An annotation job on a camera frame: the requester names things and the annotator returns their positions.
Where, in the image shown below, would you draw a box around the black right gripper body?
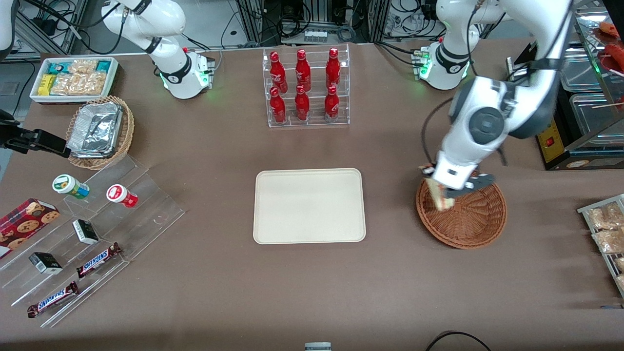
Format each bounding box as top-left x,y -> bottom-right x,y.
0,110 -> 23,153

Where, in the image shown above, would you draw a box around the triangular sandwich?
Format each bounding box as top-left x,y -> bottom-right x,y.
426,178 -> 457,212

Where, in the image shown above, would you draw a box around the round brown wicker basket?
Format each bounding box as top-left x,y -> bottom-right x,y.
416,168 -> 507,250

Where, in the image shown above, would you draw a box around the oval light wicker basket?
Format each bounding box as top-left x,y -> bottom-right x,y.
66,96 -> 135,170

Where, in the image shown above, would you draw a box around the beige rectangular tray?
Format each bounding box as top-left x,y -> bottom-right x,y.
253,168 -> 367,244

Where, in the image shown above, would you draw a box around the green lid snack cup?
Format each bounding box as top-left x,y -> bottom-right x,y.
52,174 -> 90,200

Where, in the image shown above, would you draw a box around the aluminium foil trays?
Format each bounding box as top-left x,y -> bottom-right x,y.
67,101 -> 123,158

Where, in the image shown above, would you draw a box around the clear rice cracker bag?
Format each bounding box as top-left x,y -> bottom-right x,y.
50,72 -> 107,97
68,59 -> 98,75

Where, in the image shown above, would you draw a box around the red chocolate cookie box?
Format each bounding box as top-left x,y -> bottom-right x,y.
0,198 -> 60,260

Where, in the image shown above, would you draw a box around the white snack bin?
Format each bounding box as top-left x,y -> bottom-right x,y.
29,57 -> 119,104

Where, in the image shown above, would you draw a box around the red lid snack cup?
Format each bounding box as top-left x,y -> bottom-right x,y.
106,184 -> 138,209

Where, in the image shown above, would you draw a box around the small black box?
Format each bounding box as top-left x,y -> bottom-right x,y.
28,252 -> 63,275
72,219 -> 99,245

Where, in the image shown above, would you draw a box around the black food warmer cabinet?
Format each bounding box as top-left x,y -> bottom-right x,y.
507,0 -> 624,171

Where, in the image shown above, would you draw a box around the red cola bottle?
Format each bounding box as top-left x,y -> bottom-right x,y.
270,87 -> 287,124
325,85 -> 340,121
295,49 -> 312,92
294,85 -> 310,121
326,47 -> 341,89
270,51 -> 288,94

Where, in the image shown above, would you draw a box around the clear acrylic bottle rack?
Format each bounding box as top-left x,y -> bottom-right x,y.
262,43 -> 351,128

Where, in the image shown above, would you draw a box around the clear acrylic step display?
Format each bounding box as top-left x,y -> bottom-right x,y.
0,155 -> 186,328

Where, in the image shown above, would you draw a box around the steel warmer pan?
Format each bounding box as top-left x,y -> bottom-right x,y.
569,93 -> 624,135
560,47 -> 605,92

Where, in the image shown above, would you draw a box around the brown snickers bar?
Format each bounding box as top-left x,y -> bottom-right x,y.
77,242 -> 122,279
27,281 -> 79,318

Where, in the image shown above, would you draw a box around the grey wire rack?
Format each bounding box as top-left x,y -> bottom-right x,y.
578,194 -> 624,298

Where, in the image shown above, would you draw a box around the black table cable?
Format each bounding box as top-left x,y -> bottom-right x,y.
425,331 -> 493,351

